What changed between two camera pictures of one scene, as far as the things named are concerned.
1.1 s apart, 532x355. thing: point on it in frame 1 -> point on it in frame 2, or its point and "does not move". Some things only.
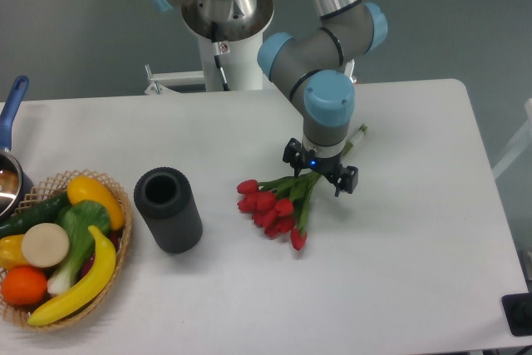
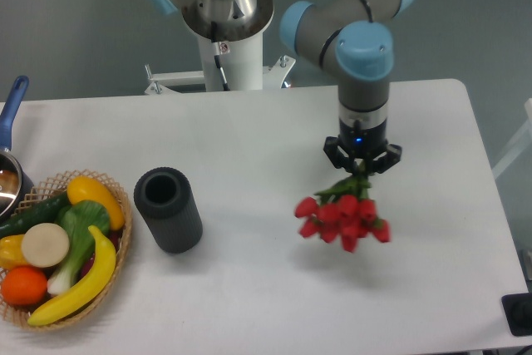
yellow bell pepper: [11, 252] does not move
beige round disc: [45, 244] does not move
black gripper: [329, 165] -> [362, 143]
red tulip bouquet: [281, 203] -> [343, 212]
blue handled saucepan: [16, 182] does not move
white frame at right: [519, 145] does not move
